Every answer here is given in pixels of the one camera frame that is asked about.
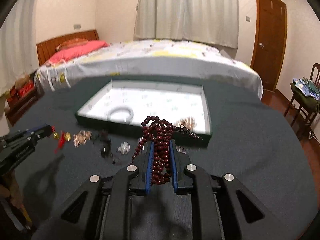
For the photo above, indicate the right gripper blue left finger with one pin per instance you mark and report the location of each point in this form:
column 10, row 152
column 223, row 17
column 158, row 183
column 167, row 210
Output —
column 141, row 184

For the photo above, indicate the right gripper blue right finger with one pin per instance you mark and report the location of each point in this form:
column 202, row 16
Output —
column 182, row 184

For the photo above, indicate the pearl flower brooch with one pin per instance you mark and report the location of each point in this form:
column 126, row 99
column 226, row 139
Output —
column 124, row 148

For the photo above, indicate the red gold tassel charm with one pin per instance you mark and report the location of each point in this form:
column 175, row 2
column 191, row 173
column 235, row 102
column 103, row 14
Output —
column 62, row 138

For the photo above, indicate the green white jewelry tray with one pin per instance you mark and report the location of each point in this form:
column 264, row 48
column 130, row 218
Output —
column 166, row 100

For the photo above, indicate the person's hand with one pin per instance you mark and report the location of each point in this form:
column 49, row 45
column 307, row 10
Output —
column 10, row 190

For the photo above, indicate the rose gold pearl brooch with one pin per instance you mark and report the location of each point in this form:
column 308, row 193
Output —
column 187, row 122

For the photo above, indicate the white jade bangle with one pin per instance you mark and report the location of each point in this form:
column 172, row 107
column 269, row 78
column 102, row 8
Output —
column 121, row 114

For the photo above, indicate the red box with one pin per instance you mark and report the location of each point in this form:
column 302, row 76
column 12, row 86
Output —
column 26, row 89

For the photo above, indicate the brown teddy bear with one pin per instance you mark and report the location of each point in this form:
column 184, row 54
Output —
column 22, row 81

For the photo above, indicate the dark green table cloth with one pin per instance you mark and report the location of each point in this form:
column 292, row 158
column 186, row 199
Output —
column 249, row 140

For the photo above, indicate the wooden headboard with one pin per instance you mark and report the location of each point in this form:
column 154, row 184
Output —
column 47, row 48

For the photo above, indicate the pink pillow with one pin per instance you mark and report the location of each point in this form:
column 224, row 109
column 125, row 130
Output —
column 67, row 54

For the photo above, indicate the orange brown pillow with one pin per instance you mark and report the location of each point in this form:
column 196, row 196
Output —
column 71, row 43

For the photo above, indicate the bed with patterned sheet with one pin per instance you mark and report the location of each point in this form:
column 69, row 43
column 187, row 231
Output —
column 148, row 57

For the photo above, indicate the wooden chair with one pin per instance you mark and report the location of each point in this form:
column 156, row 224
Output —
column 309, row 114

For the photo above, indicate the pile of clothes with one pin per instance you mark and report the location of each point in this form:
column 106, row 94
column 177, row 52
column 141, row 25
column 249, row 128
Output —
column 307, row 93

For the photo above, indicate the grey white curtain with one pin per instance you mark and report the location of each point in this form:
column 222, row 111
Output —
column 213, row 22

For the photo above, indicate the brown wooden door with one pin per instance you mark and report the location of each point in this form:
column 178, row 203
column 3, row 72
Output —
column 270, row 41

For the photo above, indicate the wall socket above headboard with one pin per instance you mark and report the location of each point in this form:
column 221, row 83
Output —
column 76, row 26

